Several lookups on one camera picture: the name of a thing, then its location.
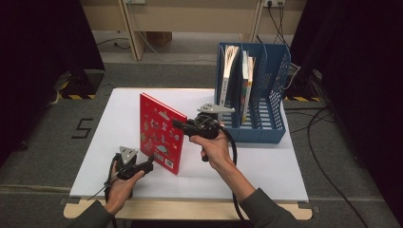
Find person's left hand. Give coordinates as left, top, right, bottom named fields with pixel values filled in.
left=104, top=160, right=145, bottom=217

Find thick black gripper cable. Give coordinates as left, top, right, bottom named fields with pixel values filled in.
left=218, top=124, right=252, bottom=228

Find black stand base striped tape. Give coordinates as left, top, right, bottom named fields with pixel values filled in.
left=282, top=66, right=323, bottom=103
left=60, top=68, right=106, bottom=101

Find cardboard box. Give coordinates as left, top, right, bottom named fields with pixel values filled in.
left=144, top=30, right=174, bottom=48

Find blue file rack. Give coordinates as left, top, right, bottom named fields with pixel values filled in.
left=214, top=42, right=292, bottom=145

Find black socket cables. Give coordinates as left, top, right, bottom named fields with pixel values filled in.
left=256, top=1, right=292, bottom=49

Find black floor cables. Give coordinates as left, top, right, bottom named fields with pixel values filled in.
left=284, top=105, right=370, bottom=228

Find wooden desk frame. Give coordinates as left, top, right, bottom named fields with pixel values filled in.
left=79, top=0, right=308, bottom=62

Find white floor cable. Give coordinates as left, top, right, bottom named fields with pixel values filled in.
left=138, top=30, right=218, bottom=64

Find white picture book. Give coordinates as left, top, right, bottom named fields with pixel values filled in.
left=218, top=45, right=241, bottom=113

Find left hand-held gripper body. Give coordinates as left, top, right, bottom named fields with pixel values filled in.
left=109, top=145, right=144, bottom=181

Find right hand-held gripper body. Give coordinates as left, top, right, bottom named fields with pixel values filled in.
left=186, top=101, right=237, bottom=141

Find person's right hand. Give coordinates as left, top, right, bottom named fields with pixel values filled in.
left=198, top=131, right=238, bottom=173

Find white wall socket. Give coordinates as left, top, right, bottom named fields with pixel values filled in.
left=263, top=0, right=286, bottom=8

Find black curtain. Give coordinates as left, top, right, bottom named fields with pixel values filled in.
left=0, top=0, right=106, bottom=167
left=289, top=0, right=403, bottom=219

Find teal book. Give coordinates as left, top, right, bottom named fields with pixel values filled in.
left=240, top=49, right=251, bottom=124

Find red book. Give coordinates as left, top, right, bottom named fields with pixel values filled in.
left=139, top=91, right=188, bottom=176

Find thin black floor cable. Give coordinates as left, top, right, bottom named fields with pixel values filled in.
left=95, top=37, right=131, bottom=51

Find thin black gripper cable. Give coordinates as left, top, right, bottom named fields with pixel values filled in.
left=86, top=177, right=116, bottom=228

